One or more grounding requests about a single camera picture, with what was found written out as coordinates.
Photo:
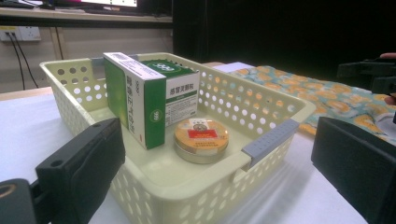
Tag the wide green and white box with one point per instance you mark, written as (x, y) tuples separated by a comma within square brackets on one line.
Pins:
[(182, 99)]

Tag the slim green and white box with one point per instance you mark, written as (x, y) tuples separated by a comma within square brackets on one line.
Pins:
[(134, 102)]

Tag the orange-print fabric bag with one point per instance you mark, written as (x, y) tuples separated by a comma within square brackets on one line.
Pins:
[(327, 99)]

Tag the white wall socket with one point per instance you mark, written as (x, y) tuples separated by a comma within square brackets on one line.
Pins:
[(26, 33)]

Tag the long desk with black edge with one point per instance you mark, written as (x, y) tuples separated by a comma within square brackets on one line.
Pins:
[(93, 18)]

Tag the pale yellow perforated plastic basket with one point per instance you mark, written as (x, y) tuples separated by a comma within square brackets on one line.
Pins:
[(174, 186)]

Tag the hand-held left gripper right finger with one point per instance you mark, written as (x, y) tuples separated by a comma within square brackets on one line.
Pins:
[(358, 168)]

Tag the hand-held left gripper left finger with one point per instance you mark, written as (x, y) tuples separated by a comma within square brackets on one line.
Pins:
[(84, 161)]

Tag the round orange-lidded metal tin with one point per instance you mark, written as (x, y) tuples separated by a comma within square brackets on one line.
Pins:
[(200, 140)]

